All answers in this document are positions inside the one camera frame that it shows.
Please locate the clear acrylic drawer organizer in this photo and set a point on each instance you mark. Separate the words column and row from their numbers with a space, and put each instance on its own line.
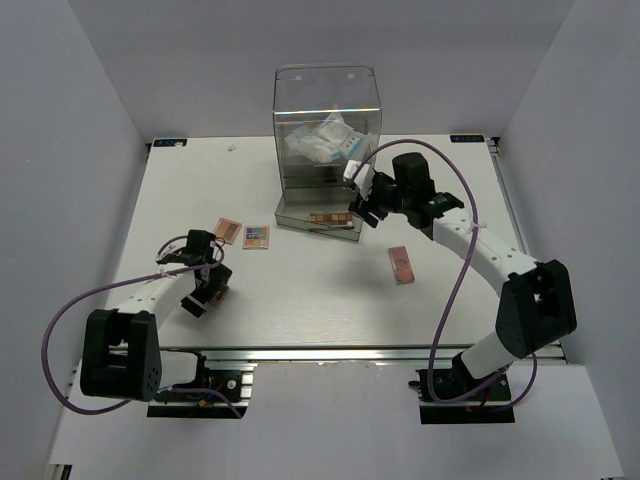
column 324, row 116

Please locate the pink blush palette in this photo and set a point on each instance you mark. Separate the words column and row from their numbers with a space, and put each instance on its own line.
column 401, row 265

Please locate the four-pan nude palette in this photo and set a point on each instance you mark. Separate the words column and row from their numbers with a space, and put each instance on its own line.
column 227, row 230

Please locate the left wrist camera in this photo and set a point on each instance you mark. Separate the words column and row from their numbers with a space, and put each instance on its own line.
column 171, row 255

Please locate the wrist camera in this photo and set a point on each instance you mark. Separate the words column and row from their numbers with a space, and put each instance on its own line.
column 171, row 255
column 359, row 177

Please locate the aluminium table rail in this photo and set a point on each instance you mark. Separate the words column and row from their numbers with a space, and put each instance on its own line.
column 311, row 354

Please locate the cotton pad bag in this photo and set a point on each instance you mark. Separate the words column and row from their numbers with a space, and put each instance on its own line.
column 306, row 142
column 350, row 143

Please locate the blue label sticker left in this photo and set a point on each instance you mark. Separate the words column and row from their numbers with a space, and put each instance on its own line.
column 169, row 143

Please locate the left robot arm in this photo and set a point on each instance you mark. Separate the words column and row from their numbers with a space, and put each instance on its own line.
column 122, row 357

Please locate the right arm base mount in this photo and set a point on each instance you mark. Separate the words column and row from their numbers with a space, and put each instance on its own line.
column 456, row 398

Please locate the blue label sticker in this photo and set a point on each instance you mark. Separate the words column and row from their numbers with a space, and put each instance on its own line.
column 467, row 138
column 169, row 143

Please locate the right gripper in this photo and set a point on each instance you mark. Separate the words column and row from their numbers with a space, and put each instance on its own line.
column 362, row 207

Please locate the round-pan orange palette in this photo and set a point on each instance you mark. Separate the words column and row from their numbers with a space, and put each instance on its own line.
column 219, row 296

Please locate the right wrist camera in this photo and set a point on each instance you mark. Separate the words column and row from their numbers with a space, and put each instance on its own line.
column 359, row 177

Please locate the glitter nine-pan palette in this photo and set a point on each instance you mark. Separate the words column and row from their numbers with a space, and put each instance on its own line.
column 256, row 237

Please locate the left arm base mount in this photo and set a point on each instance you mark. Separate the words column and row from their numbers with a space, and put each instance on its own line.
column 220, row 390

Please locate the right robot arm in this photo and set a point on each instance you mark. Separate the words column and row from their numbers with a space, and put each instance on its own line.
column 536, row 306

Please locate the blue label sticker right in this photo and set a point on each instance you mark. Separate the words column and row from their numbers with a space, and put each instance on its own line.
column 467, row 138

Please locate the brown eyeshadow palette long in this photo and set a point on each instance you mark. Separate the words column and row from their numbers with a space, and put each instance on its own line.
column 333, row 220

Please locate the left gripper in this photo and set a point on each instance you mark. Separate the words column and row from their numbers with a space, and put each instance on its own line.
column 218, row 276

